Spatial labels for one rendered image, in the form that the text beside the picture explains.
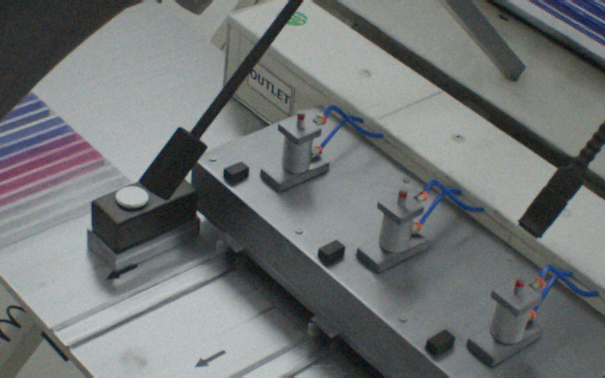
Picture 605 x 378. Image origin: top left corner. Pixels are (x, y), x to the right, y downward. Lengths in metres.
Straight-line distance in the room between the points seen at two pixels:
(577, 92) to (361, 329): 0.27
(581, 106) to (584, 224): 0.11
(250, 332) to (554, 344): 0.22
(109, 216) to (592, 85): 0.39
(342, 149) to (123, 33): 0.32
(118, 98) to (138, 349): 0.31
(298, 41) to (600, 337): 0.38
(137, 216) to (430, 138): 0.24
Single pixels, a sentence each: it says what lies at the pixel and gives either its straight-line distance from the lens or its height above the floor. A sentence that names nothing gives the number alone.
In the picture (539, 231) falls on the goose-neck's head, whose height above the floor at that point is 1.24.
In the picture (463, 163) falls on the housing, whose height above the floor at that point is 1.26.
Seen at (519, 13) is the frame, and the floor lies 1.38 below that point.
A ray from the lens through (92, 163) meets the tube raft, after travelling 1.07.
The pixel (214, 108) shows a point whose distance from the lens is 0.82.
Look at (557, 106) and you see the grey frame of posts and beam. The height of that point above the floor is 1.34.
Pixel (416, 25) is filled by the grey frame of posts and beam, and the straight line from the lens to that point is 1.11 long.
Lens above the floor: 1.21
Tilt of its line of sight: 3 degrees down
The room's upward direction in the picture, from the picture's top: 37 degrees clockwise
